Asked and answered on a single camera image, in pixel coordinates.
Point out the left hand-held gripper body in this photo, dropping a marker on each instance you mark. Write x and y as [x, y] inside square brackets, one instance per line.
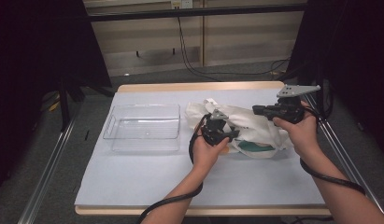
[215, 127]

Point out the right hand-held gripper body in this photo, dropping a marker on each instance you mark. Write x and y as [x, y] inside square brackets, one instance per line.
[287, 109]

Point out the white cloth bag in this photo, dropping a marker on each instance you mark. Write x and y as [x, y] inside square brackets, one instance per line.
[258, 130]

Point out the clear plastic container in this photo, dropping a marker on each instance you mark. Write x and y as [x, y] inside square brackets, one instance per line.
[144, 127]

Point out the person's left hand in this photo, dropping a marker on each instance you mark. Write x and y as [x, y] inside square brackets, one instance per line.
[208, 154]

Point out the person's right hand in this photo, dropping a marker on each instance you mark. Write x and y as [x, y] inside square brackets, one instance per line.
[300, 133]

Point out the black curtain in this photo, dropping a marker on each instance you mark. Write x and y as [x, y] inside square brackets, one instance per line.
[31, 62]
[351, 62]

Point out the black horizontal bar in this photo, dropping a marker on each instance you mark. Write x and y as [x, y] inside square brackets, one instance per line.
[196, 12]

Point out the black metal stand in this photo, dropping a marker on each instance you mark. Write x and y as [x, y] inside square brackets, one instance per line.
[64, 105]

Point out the wall socket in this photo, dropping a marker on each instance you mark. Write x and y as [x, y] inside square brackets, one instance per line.
[182, 3]

